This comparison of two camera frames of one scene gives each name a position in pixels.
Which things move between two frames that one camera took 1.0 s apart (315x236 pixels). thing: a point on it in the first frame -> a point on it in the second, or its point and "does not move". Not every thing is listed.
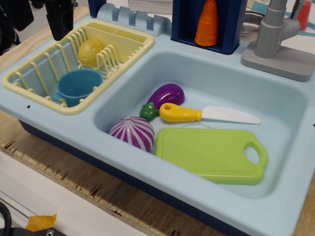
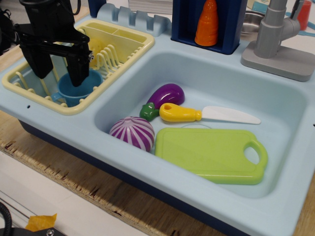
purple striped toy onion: (135, 131) does not move
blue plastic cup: (75, 85) does not move
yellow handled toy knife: (172, 112) does not move
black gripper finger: (60, 17) -> (49, 26)
